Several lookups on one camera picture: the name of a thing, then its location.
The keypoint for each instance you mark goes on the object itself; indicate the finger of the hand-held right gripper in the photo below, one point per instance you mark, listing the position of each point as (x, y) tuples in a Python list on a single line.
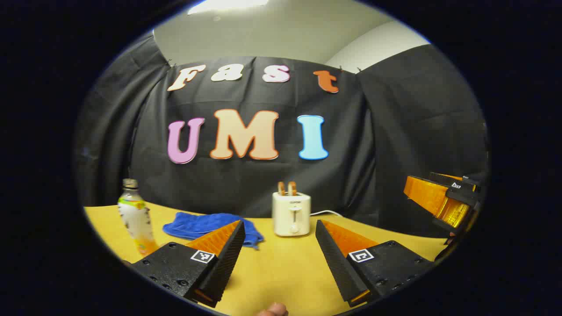
[(423, 193), (467, 182)]

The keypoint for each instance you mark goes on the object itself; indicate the white toaster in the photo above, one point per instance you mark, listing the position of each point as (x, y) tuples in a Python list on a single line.
[(290, 215)]

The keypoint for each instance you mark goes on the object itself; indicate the bread slice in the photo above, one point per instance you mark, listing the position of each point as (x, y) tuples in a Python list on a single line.
[(281, 188), (292, 188)]

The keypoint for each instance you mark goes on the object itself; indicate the blue towel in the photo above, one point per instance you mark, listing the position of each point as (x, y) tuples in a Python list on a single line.
[(202, 224)]

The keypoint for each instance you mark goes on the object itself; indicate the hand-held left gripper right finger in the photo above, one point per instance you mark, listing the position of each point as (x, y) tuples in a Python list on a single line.
[(336, 263)]

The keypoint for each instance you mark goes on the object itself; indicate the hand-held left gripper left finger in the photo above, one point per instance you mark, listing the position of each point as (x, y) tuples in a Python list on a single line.
[(226, 259)]

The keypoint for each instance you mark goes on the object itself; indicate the clear plastic water bottle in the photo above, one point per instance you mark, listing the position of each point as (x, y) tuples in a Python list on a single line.
[(136, 219)]

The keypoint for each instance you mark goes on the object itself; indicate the black backdrop cloth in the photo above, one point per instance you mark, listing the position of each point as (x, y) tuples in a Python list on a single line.
[(395, 131)]

